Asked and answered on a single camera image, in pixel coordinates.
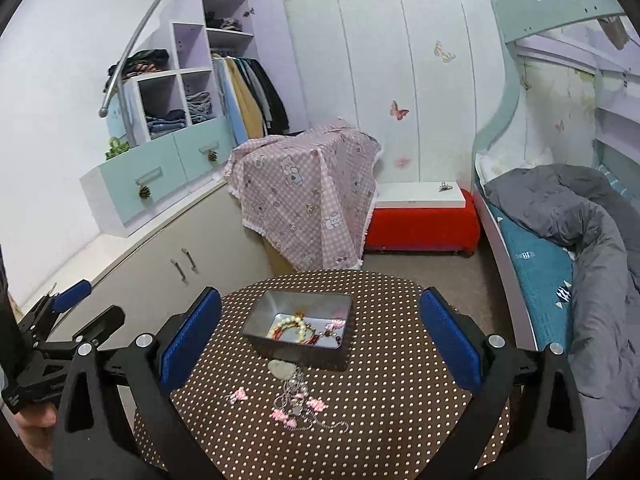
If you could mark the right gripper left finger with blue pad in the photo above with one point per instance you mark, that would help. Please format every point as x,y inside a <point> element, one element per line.
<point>156,365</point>

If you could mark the pink checked bear cloth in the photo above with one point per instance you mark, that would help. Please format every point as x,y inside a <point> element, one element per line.
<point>310,196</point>

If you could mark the pine cone ornament left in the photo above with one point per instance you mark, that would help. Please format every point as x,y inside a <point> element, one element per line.
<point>144,192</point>

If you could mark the dark clothes pile on shelf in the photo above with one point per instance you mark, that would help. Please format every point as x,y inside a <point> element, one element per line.
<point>145,61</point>

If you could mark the white wardrobe doors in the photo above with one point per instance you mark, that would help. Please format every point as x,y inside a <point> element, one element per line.
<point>356,56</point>

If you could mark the pink butterfly sticker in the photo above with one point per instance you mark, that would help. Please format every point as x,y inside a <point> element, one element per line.
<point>398,112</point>

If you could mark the teal bed sheet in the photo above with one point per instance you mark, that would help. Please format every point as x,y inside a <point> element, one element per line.
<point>545,275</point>

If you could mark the grey duvet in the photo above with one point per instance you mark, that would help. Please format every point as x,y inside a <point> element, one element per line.
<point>576,207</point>

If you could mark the purple shelf unit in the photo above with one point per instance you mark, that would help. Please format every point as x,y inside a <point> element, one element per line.
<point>193,32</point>

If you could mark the teal bunk bed frame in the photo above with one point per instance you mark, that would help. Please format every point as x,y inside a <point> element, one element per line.
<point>551,112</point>

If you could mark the brown polka dot tablecloth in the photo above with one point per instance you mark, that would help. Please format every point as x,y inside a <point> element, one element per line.
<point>387,414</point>

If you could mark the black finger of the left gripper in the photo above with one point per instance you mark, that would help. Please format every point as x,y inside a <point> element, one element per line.
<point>102,327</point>

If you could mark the beige butterfly sticker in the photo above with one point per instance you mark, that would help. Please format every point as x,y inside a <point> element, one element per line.
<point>445,56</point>

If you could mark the hanging clothes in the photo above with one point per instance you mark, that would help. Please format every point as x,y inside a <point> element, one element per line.
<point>250,102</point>

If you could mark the pink charm ornament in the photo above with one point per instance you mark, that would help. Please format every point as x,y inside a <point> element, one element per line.
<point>297,412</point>

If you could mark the teal drawer right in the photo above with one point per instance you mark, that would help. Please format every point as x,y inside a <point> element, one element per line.
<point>194,142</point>

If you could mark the teal drawer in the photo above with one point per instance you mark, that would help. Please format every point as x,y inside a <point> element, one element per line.
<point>112,189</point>
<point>194,142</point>

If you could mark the teal drawer left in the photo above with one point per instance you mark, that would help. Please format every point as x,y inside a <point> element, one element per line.
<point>112,189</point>

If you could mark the pink bow hair clip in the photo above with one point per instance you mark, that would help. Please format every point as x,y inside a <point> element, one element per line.
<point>239,395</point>

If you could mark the person's left hand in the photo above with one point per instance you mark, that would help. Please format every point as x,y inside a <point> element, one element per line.
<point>35,426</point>

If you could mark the folded jeans stack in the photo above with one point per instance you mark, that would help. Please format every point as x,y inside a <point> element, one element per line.
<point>200,109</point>

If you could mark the grey metal tin box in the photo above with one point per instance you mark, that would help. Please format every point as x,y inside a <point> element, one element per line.
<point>308,329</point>

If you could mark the green plant decoration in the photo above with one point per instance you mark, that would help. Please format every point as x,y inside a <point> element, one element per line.
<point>116,147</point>

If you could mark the white board on ottoman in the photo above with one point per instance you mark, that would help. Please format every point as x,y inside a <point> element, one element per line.
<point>419,195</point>

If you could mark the beige low cabinet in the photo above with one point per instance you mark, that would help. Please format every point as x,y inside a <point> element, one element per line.
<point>161,268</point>

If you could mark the red storage ottoman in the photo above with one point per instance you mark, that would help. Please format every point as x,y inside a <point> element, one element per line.
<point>425,229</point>

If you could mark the small metal clip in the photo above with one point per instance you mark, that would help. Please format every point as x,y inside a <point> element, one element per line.
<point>444,187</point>

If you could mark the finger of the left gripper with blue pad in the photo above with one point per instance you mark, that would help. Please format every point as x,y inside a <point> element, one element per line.
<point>43,315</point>

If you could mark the white jade pendant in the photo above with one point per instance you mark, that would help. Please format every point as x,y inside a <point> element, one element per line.
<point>282,370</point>

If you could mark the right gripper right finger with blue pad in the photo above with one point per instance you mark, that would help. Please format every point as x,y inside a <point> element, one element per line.
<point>485,366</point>

